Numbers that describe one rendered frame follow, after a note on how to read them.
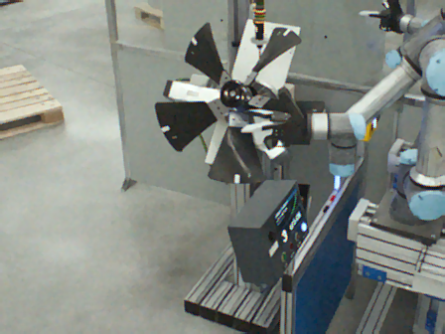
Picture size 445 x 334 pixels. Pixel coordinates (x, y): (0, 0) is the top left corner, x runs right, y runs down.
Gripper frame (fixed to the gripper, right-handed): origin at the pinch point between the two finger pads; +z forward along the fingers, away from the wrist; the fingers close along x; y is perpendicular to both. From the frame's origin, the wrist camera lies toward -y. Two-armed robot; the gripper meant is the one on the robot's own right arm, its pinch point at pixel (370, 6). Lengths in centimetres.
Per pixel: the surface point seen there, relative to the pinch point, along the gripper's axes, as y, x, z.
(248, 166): 38, -83, -12
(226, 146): 29, -87, -4
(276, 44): 1, -51, 4
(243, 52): 15, -48, 34
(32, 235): 127, -146, 131
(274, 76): 22, -46, 15
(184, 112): 22, -91, 19
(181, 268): 134, -94, 53
